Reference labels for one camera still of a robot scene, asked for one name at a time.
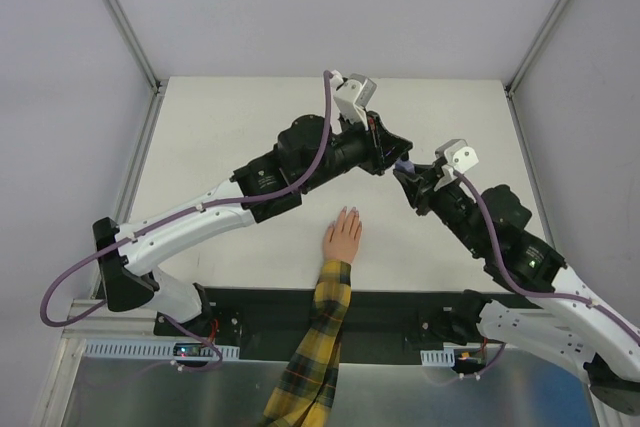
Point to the mannequin hand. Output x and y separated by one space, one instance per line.
342 238

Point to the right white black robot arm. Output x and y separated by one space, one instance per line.
592 342

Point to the yellow plaid sleeve forearm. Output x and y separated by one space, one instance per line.
306 390

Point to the white cable duct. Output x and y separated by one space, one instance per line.
158 350
438 358

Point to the right aluminium frame post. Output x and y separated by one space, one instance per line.
544 33

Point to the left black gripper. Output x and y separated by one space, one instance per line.
377 145

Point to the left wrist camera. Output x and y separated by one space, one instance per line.
352 95

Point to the purple nail polish bottle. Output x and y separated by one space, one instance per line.
405 166

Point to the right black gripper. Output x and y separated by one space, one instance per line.
422 187

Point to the right white cable duct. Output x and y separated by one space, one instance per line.
438 358

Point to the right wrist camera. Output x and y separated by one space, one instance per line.
458 156

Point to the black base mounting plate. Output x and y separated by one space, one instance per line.
384 328

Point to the aluminium frame post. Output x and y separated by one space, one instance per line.
544 33
133 44

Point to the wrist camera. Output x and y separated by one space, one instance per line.
458 156
352 95

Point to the left aluminium frame post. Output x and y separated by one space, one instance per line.
133 44

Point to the left white cable duct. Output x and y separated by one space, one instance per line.
158 350

